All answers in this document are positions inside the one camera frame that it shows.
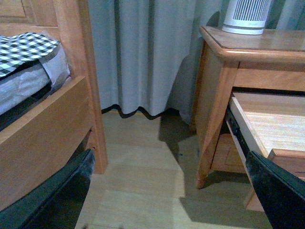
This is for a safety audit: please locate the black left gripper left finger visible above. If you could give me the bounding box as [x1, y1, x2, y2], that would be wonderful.
[0, 149, 95, 229]

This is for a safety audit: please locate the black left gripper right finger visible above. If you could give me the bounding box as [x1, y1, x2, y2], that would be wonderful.
[246, 151, 305, 229]

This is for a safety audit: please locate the grey mattress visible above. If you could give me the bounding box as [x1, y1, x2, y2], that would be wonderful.
[0, 45, 70, 114]

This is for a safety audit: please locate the wooden nightstand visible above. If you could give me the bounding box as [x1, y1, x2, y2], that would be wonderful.
[190, 26, 305, 189]

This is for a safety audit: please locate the checkered black white cloth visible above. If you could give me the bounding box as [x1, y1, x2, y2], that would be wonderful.
[0, 32, 60, 78]

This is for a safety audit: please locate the grey-green curtain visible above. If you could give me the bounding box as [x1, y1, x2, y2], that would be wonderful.
[87, 0, 305, 125]

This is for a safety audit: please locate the white cylindrical air purifier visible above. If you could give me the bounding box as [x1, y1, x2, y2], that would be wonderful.
[222, 0, 271, 35]

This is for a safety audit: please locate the wooden bed frame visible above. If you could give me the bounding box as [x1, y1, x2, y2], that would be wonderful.
[0, 0, 107, 208]

